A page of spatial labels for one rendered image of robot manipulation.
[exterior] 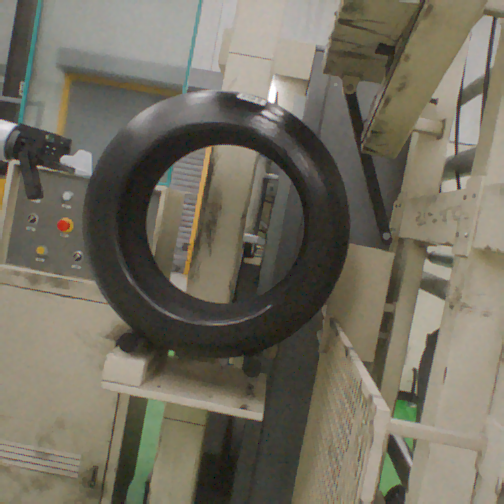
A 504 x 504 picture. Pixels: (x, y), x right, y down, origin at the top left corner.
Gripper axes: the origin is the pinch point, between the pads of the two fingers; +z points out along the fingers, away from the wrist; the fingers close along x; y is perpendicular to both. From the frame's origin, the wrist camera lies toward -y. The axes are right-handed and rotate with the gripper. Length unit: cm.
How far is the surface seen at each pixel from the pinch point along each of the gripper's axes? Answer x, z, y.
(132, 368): -8.6, 23.1, -37.5
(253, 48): 28, 23, 46
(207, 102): -12.0, 22.4, 22.7
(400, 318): 23, 83, -12
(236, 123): -12.9, 29.7, 20.1
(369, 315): 21, 75, -13
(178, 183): 940, -145, 14
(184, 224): 940, -114, -51
